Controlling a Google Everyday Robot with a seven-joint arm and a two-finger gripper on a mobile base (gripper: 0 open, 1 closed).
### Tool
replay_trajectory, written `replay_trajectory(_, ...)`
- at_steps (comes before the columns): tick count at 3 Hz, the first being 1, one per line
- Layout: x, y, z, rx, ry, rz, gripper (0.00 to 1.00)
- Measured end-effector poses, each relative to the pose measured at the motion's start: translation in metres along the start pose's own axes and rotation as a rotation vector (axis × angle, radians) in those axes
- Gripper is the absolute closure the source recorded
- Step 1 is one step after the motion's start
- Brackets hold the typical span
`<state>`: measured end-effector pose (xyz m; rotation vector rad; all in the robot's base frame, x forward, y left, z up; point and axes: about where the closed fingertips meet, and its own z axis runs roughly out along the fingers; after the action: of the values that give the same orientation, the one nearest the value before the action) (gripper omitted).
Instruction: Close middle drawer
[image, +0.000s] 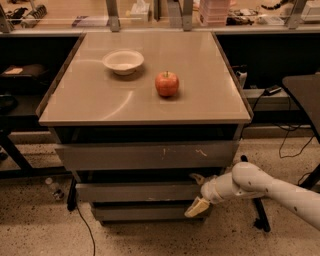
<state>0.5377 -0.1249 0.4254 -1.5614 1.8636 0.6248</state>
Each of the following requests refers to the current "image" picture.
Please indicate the black phone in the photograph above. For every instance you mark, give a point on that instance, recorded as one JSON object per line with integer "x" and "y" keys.
{"x": 272, "y": 90}

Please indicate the red apple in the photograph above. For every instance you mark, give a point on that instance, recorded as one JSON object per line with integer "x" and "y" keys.
{"x": 167, "y": 84}

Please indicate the tissue box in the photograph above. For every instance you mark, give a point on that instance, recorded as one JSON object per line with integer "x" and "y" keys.
{"x": 140, "y": 11}

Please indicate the small clear bottle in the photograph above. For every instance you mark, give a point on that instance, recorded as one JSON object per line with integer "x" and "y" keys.
{"x": 55, "y": 189}

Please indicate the black floor bar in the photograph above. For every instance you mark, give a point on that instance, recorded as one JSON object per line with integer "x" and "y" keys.
{"x": 261, "y": 221}

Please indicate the grey drawer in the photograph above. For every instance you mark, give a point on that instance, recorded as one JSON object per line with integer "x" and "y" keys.
{"x": 126, "y": 212}
{"x": 134, "y": 156}
{"x": 138, "y": 192}

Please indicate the grey bottom drawer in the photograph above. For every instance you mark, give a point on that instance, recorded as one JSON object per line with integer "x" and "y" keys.
{"x": 126, "y": 212}

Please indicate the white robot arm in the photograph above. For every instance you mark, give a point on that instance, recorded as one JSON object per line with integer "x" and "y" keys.
{"x": 246, "y": 180}

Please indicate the pink stacked trays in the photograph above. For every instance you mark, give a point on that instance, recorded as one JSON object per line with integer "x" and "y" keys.
{"x": 213, "y": 12}

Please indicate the white bowl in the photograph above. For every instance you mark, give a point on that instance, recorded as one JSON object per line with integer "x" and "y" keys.
{"x": 123, "y": 61}

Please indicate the grey top drawer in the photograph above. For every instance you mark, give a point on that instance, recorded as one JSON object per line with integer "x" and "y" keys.
{"x": 134, "y": 156}

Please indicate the grey drawer cabinet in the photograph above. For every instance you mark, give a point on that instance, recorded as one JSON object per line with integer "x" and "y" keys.
{"x": 92, "y": 104}

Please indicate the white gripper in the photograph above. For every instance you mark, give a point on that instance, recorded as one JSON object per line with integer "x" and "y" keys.
{"x": 208, "y": 190}

